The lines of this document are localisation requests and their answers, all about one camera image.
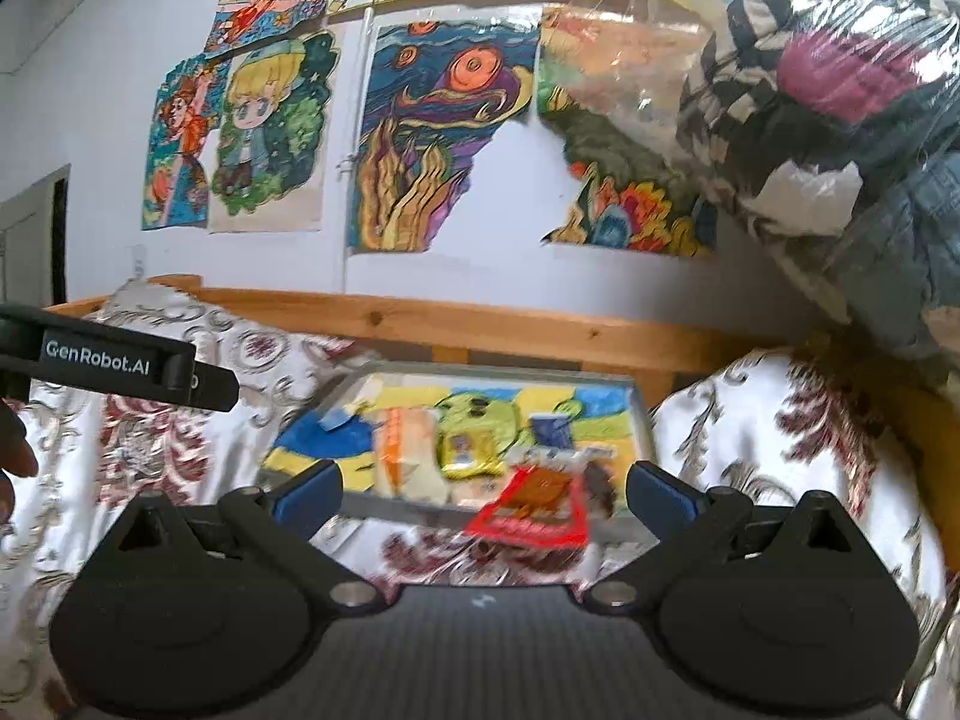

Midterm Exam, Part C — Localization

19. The red clear snack packet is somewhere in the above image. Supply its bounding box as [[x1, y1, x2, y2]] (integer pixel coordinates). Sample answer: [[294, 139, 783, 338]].
[[466, 445, 617, 551]]

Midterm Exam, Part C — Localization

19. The orange white bread packet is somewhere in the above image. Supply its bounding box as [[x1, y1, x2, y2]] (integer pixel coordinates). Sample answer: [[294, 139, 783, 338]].
[[373, 406, 449, 505]]

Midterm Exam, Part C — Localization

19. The blue white biscuit box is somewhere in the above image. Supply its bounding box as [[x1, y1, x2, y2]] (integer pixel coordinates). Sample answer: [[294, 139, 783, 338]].
[[529, 413, 574, 450]]

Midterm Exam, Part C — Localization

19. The yellow snack bar packet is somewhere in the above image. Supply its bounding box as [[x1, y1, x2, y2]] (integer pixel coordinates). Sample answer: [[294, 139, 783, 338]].
[[438, 419, 516, 481]]

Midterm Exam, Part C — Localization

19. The person left hand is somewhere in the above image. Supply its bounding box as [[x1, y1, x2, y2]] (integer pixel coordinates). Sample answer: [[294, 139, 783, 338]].
[[0, 401, 39, 525]]

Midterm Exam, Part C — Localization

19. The grey door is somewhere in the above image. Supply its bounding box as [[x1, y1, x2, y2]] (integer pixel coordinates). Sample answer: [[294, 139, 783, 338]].
[[0, 166, 70, 307]]

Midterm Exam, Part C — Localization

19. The grey tray with drawing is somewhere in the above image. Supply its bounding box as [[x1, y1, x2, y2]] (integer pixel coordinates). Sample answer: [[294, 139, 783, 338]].
[[260, 361, 656, 530]]

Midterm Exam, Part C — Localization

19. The floral satin sofa cover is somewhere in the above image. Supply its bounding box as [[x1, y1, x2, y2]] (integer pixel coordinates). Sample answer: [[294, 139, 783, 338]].
[[2, 281, 950, 718]]

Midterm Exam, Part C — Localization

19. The blond boy cartoon drawing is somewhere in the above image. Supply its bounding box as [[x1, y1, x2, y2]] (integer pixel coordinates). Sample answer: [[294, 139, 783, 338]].
[[208, 29, 340, 234]]

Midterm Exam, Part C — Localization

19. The girl cartoon drawing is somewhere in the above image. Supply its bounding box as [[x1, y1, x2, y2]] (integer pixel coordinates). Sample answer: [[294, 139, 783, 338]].
[[142, 0, 329, 231]]

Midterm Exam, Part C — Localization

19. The plastic bag of clothes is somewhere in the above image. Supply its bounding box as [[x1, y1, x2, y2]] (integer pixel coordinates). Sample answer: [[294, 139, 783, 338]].
[[675, 0, 958, 397]]

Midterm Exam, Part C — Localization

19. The torn flower drawing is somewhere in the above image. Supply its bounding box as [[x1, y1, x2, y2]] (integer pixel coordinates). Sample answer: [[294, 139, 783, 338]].
[[537, 5, 716, 259]]

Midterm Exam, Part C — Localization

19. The wooden sofa frame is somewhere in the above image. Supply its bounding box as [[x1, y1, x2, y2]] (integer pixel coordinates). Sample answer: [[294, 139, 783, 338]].
[[53, 275, 958, 530]]

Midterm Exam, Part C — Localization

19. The white wall pipe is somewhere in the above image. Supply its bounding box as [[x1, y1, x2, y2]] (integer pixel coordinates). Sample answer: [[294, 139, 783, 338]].
[[340, 7, 377, 289]]

